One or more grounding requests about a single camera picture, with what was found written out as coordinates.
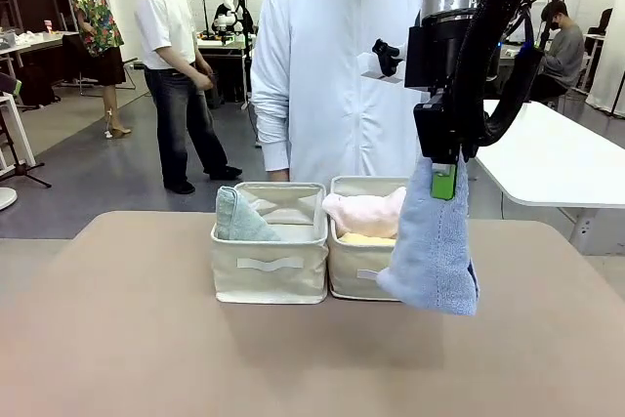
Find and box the cream fabric storage basket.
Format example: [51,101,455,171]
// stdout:
[327,175,416,302]
[210,181,329,305]

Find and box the black bag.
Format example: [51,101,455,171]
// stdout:
[19,63,63,106]

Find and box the large white table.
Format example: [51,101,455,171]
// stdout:
[474,99,625,257]

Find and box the mint green towel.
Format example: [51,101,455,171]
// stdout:
[215,186,283,242]

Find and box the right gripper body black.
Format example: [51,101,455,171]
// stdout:
[413,92,479,165]

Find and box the black tripod stand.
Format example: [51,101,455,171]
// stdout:
[0,113,53,189]

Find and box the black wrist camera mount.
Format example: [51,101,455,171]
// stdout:
[403,11,489,92]

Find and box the yellow towel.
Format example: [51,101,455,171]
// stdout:
[336,230,397,246]

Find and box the light blue towel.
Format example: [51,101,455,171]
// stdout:
[375,150,480,316]

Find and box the seated person in grey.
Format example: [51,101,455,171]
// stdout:
[529,0,586,105]

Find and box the person's right forearm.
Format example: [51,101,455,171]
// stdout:
[256,108,293,174]

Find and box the white frame desk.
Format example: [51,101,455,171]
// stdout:
[0,89,38,179]

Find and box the black corrugated cable hose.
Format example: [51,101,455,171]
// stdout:
[448,0,551,149]

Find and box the white cluttered table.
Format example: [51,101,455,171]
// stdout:
[0,30,79,55]

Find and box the pink towel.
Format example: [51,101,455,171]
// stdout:
[321,186,407,240]

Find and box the man in white t-shirt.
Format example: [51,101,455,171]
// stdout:
[134,0,244,195]

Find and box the woman in floral dress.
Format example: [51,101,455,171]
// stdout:
[62,0,133,141]

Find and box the background work table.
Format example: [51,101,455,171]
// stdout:
[194,33,255,105]

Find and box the person in white coat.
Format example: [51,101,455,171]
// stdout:
[249,0,431,188]

